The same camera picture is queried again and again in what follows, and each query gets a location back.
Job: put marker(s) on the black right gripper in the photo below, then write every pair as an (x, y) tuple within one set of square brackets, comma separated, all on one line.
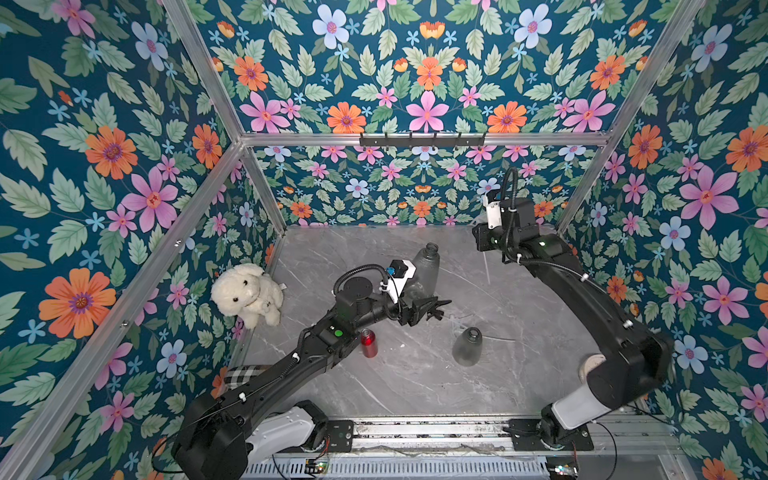
[(482, 238)]

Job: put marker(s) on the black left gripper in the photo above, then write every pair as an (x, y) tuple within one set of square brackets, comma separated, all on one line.
[(408, 316)]

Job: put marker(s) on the grey translucent spray bottle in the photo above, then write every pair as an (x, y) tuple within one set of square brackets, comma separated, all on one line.
[(423, 284)]

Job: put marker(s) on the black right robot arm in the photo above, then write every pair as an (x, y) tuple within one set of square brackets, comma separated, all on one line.
[(635, 359)]

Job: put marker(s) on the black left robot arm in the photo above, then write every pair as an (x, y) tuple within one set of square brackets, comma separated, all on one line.
[(212, 442)]

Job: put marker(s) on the white plush teddy bear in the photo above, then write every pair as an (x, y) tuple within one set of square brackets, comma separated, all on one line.
[(248, 292)]

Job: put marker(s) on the plaid fabric cloth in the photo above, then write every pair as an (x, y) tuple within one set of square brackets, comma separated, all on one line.
[(240, 375)]

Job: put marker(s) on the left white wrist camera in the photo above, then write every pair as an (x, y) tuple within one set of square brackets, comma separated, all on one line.
[(398, 273)]

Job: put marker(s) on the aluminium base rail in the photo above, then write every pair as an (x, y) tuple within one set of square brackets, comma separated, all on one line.
[(442, 436)]

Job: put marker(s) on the black hook rail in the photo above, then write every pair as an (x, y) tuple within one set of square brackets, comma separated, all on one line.
[(408, 140)]

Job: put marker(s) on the round beige wall clock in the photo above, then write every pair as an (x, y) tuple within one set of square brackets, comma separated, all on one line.
[(588, 364)]

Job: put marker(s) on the aluminium frame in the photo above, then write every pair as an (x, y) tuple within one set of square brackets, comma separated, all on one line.
[(120, 184)]

